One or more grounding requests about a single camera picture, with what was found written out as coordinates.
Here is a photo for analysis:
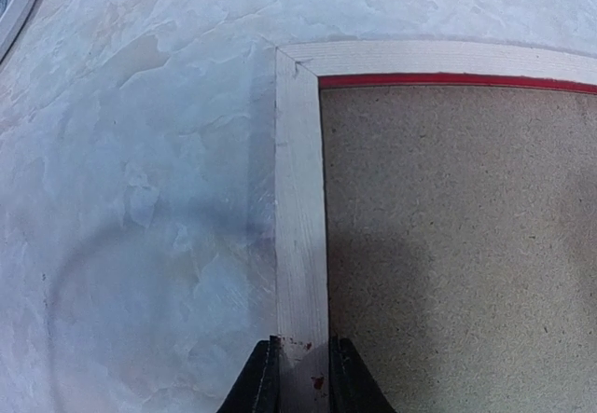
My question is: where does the red wooden picture frame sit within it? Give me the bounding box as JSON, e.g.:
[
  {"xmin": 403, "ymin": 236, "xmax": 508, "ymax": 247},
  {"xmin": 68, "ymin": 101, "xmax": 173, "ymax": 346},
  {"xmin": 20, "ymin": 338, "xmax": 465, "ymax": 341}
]
[{"xmin": 275, "ymin": 40, "xmax": 596, "ymax": 412}]

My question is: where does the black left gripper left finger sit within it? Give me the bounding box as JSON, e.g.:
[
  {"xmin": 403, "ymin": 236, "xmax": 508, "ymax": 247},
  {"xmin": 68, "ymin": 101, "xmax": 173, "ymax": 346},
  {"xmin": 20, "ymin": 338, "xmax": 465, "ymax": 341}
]
[{"xmin": 217, "ymin": 336, "xmax": 281, "ymax": 413}]

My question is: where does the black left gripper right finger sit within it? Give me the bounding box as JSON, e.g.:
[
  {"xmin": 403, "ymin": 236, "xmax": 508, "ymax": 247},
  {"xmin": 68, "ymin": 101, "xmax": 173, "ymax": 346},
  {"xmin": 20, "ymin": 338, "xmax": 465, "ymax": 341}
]
[{"xmin": 329, "ymin": 337, "xmax": 396, "ymax": 413}]

